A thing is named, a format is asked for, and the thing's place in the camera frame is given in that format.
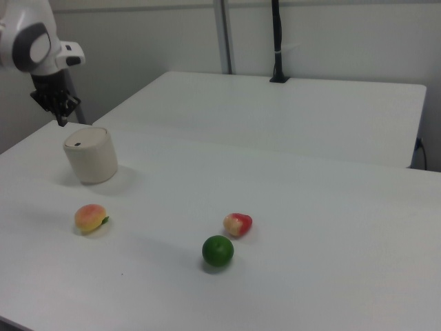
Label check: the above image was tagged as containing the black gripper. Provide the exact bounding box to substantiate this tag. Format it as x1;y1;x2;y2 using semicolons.
29;68;82;128

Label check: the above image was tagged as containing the cream round bin lid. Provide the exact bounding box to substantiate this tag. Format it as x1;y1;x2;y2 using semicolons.
63;127;109;150

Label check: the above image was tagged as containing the cream garbage bin container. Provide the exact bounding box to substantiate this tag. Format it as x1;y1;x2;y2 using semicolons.
62;132;119;185

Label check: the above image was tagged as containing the toy peach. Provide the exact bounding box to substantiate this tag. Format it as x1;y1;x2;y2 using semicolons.
74;203;110;235

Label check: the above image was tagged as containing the green toy lime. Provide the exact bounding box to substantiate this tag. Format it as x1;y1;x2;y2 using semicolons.
201;234;235;268

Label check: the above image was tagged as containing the bitten red toy apple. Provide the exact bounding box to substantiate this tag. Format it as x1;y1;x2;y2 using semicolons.
223;212;254;239

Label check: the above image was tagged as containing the wide aluminium frame post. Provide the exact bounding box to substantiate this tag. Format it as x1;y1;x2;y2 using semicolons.
212;0;237;75

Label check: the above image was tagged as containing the black camera pole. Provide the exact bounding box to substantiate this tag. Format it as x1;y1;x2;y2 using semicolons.
270;0;286;79

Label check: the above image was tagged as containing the blue wall cable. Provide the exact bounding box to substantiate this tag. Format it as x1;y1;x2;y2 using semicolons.
415;137;429;170

